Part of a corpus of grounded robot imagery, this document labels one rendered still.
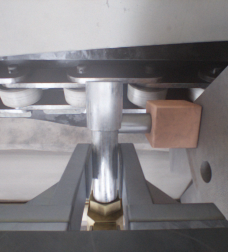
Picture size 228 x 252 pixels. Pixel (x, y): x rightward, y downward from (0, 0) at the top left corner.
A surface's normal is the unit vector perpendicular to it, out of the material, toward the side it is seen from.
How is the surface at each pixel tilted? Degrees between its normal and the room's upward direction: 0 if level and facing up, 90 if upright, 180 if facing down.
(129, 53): 0
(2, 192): 0
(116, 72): 90
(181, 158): 90
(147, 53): 0
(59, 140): 58
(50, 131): 27
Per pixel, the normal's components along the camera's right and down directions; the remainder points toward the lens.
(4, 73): 0.01, -0.76
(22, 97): 0.44, 0.59
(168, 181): 0.02, 0.65
